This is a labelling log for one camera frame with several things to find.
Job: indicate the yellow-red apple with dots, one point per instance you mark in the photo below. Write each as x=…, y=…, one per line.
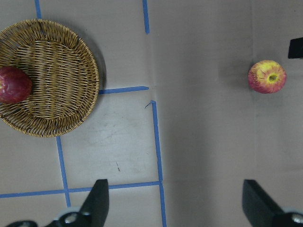
x=267, y=77

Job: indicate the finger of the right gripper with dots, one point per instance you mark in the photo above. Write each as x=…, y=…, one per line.
x=296, y=48

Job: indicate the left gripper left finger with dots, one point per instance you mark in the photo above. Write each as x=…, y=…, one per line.
x=93, y=212

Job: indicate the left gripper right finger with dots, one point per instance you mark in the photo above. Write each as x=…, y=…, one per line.
x=262, y=211

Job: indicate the dark red apple in basket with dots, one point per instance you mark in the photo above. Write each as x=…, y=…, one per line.
x=15, y=85

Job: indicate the round wicker basket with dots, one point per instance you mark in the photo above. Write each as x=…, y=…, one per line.
x=63, y=71

